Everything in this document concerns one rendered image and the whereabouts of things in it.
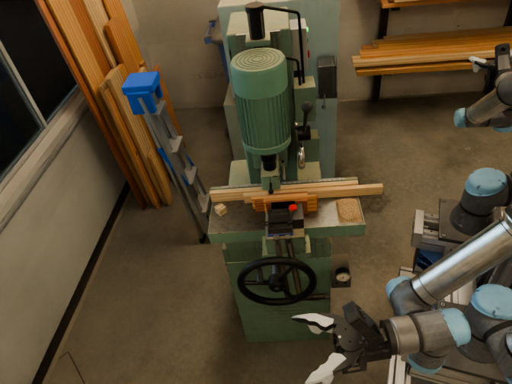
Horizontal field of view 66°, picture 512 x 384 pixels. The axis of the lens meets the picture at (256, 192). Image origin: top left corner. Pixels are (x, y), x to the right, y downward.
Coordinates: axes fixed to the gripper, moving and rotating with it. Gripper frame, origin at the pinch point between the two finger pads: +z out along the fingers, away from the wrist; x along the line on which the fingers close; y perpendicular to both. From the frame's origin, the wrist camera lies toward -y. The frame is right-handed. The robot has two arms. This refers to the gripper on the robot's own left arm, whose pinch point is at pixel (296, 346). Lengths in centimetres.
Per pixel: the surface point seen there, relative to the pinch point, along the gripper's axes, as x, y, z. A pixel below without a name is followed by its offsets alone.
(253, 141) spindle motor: 70, -12, 1
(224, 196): 86, 20, 16
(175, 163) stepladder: 149, 36, 45
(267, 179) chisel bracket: 75, 8, -2
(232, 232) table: 68, 25, 14
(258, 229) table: 67, 25, 4
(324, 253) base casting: 66, 41, -21
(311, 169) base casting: 110, 29, -25
